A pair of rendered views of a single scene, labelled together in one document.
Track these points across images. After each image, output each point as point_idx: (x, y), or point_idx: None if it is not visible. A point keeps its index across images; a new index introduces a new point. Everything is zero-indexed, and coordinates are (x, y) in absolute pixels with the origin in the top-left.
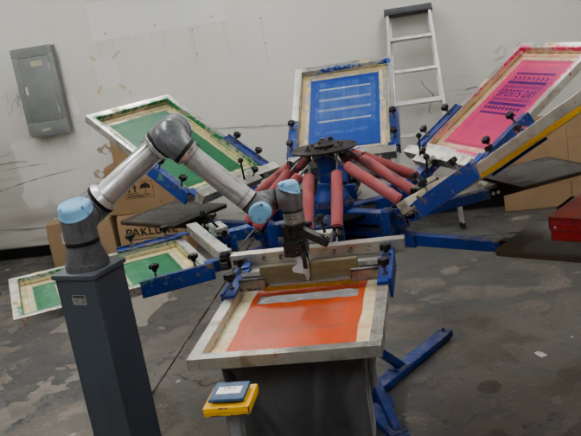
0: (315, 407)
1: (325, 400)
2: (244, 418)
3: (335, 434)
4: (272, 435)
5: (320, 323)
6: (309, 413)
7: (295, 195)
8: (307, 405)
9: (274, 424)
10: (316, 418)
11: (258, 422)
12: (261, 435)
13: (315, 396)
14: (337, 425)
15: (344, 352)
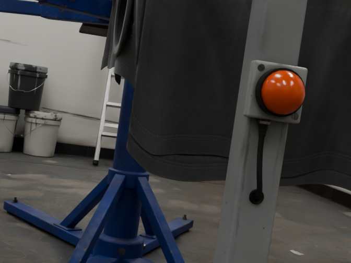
0: (322, 34)
1: (346, 26)
2: (163, 20)
3: (339, 111)
4: (211, 82)
5: None
6: (306, 46)
7: None
8: (307, 26)
9: (223, 56)
10: (319, 60)
11: (187, 43)
12: (184, 78)
13: (330, 9)
14: (350, 90)
15: None
